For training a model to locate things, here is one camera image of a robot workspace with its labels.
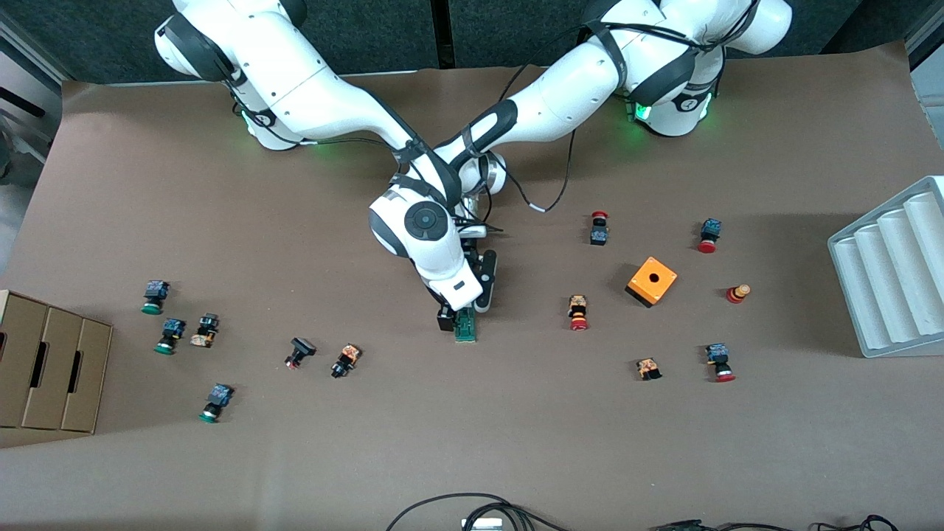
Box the brown cardboard divider box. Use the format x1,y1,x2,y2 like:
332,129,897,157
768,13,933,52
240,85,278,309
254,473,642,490
0,289,114,434

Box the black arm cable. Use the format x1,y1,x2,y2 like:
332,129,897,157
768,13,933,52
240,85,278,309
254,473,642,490
500,65,577,216
236,103,414,159

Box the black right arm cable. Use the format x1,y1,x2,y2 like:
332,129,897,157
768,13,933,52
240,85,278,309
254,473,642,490
236,103,414,159

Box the black square pushbutton red terminals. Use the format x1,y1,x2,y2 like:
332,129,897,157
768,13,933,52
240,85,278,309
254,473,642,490
284,337,317,370

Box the black looped cable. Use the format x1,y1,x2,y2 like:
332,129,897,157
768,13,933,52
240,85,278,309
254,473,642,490
385,492,572,531

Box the black pushbutton orange block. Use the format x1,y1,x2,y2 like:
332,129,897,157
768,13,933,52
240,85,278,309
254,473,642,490
190,313,221,349
330,343,362,379

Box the orange button enclosure box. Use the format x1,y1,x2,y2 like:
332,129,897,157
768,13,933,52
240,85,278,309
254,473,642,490
625,256,679,309

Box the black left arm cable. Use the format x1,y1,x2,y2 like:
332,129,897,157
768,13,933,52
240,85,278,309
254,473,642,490
500,65,577,216

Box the brown paper table cover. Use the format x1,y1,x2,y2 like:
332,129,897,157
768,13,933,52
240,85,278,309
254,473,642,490
0,41,944,531

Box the grey metal rack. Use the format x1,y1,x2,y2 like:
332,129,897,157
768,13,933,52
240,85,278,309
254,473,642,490
0,11,66,185
906,22,944,126

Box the black cable bundle green connector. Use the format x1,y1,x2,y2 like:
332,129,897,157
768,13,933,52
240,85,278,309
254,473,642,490
648,514,902,531

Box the green mushroom pushbutton blue block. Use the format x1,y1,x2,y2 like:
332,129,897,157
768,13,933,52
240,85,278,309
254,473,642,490
142,280,171,316
153,318,187,355
198,383,235,424

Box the grey ridged tray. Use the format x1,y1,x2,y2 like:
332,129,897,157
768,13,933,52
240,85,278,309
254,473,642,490
827,175,944,359

